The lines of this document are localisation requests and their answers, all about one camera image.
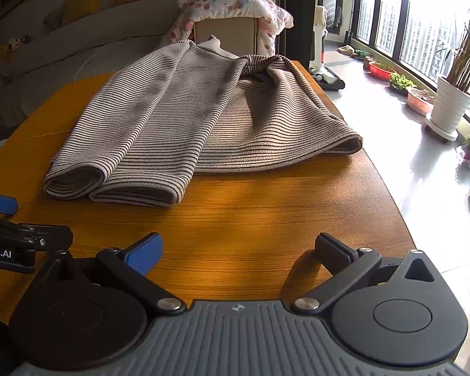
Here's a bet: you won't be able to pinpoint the floral pink blanket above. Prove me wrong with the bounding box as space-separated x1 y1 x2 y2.
159 0 294 55

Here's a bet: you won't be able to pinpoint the striped brown knit sweater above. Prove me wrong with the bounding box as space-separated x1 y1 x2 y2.
44 39 363 206

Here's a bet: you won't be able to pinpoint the green leafy plant tray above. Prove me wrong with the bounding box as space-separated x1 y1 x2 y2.
389 72 416 97

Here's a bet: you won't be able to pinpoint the pink plant pot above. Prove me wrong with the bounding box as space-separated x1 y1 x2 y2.
406 86 436 116

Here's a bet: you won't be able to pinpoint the stuffed toys on sofa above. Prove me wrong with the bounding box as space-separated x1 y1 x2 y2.
0 34 33 65

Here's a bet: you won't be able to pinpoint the red plant bowl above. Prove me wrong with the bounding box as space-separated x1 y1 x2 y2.
369 61 395 81

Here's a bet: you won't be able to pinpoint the white pot palm plant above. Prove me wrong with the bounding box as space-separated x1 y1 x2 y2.
426 22 470 142

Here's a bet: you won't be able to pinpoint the white upright vacuum cleaner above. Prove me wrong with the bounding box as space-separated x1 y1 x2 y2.
309 5 345 92

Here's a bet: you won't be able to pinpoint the beige sofa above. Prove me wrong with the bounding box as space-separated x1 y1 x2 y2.
0 0 179 136

